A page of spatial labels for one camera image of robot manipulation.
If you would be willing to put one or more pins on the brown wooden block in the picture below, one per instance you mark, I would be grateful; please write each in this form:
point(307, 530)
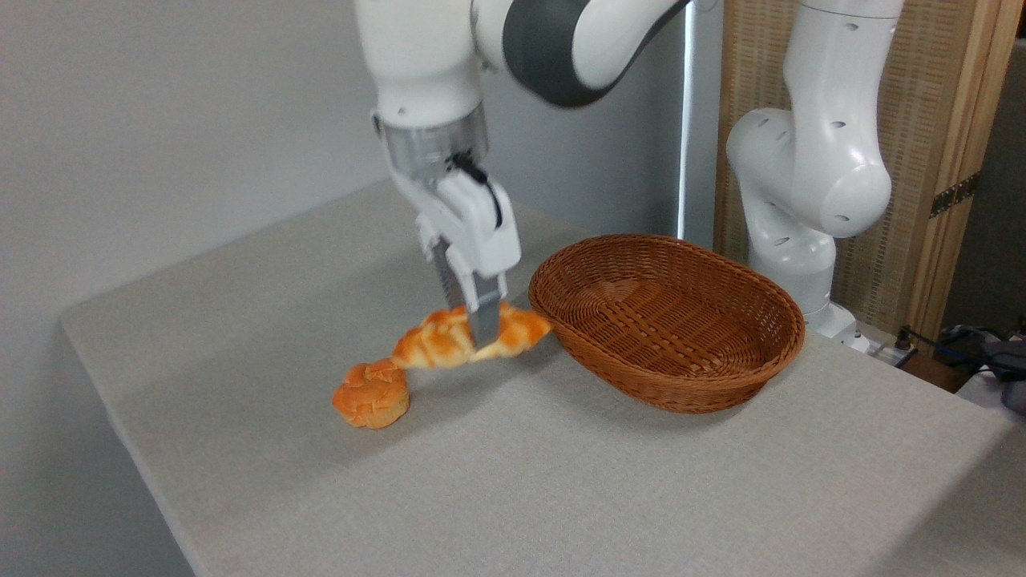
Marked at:
point(938, 375)

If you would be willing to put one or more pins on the long braided bread loaf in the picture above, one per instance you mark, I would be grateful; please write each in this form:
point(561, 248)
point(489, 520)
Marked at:
point(433, 344)

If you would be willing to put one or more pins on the black power plug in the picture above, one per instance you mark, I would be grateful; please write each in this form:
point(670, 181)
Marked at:
point(904, 343)

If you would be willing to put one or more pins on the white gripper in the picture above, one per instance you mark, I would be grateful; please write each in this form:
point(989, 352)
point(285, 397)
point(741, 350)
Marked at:
point(477, 236)

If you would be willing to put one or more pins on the white side table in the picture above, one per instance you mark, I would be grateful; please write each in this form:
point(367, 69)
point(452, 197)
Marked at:
point(990, 397)

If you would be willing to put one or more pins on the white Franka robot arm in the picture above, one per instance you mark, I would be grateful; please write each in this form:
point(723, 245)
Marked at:
point(826, 176)

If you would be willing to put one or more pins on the dark metal screen hinge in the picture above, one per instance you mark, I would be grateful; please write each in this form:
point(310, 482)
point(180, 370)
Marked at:
point(954, 195)

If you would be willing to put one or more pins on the brown oval wicker basket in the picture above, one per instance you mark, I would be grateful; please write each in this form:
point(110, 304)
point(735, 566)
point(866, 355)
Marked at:
point(721, 369)

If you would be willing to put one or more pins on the dark grey bag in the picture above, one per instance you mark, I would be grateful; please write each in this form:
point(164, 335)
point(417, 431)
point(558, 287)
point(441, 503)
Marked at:
point(994, 361)

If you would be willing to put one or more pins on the round orange bread bun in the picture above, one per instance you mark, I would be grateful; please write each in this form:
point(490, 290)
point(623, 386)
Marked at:
point(373, 398)

